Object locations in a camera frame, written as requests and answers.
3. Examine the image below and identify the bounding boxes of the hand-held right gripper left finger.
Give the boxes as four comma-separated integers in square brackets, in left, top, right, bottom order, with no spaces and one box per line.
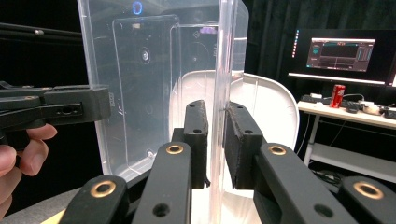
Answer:
[172,99,210,190]

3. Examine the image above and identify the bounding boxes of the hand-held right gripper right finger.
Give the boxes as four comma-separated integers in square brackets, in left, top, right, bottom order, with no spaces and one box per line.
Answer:
[223,101,268,190]

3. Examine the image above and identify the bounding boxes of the clear plastic container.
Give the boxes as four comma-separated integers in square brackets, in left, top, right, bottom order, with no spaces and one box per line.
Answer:
[77,0,250,224]

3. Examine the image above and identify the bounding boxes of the black metal bar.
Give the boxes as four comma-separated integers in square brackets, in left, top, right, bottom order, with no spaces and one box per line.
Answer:
[0,21,84,41]

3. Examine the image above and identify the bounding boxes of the white desk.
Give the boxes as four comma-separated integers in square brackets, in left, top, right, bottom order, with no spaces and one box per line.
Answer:
[297,100,396,185]

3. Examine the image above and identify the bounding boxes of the red drink can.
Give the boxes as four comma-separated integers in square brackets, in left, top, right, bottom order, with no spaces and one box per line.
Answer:
[329,83,347,109]

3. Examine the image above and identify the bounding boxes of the computer monitor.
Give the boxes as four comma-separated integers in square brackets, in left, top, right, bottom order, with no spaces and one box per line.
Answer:
[288,28,396,87]

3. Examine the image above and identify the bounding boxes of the black cables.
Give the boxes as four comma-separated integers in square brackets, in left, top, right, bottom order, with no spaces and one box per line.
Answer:
[311,168,344,188]

